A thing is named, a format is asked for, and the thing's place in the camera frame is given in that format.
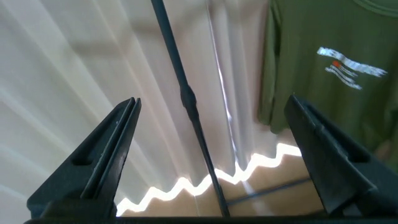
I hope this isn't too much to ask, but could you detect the green printed shirt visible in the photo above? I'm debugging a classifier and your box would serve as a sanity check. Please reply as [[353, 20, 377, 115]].
[[257, 0, 398, 172]]

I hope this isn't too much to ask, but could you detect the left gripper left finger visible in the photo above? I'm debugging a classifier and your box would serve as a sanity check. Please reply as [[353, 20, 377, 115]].
[[26, 97, 142, 218]]

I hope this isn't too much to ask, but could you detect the beige curtain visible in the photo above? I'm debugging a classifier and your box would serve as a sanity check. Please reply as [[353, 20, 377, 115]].
[[0, 0, 301, 216]]

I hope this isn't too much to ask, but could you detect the black clothes rack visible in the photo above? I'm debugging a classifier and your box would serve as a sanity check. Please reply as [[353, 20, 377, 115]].
[[150, 0, 312, 218]]

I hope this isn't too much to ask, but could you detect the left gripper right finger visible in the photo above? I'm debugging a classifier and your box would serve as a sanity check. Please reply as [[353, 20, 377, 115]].
[[284, 95, 398, 218]]

